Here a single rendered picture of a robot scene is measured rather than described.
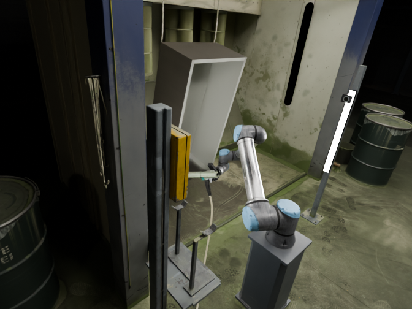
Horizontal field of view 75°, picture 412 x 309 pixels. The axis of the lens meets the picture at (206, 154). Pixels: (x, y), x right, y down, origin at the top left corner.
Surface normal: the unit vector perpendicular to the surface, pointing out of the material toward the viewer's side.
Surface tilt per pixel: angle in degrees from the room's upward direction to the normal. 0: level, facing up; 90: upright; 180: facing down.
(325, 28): 90
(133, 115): 90
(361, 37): 90
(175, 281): 0
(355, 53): 90
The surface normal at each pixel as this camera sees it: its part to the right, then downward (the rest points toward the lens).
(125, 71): 0.67, 0.39
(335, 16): -0.73, 0.25
